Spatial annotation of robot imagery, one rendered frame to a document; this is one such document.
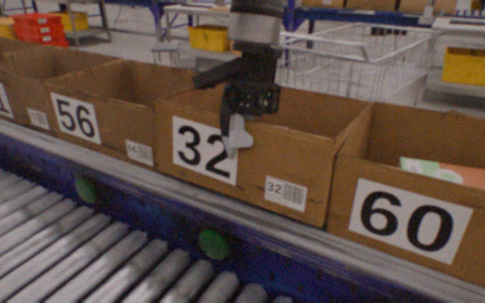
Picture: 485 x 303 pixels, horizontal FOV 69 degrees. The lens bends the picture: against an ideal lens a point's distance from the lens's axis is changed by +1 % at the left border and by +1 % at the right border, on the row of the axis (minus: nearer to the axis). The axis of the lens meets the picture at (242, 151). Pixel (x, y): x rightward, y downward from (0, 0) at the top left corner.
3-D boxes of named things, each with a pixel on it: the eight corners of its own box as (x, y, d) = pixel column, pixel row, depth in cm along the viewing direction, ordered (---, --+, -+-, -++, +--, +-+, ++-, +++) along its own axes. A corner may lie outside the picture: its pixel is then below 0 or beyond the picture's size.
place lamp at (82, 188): (77, 199, 92) (71, 177, 88) (81, 197, 93) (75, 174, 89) (95, 208, 89) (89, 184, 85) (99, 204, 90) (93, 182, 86)
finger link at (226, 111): (224, 138, 62) (230, 89, 59) (216, 136, 62) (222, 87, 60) (237, 135, 66) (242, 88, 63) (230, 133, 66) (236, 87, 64)
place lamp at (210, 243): (198, 253, 75) (195, 228, 71) (201, 250, 76) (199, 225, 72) (225, 266, 72) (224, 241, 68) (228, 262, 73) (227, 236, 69)
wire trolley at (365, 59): (340, 140, 293) (361, 9, 243) (408, 164, 259) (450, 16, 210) (258, 196, 224) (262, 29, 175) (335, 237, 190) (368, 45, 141)
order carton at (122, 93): (56, 140, 99) (39, 82, 91) (133, 107, 122) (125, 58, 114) (163, 177, 82) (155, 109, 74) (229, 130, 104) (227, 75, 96)
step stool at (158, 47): (196, 85, 427) (194, 49, 406) (155, 86, 424) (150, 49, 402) (197, 75, 464) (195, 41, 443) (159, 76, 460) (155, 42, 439)
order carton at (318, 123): (157, 170, 80) (151, 98, 73) (226, 133, 103) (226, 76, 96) (322, 228, 62) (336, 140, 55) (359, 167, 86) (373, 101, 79)
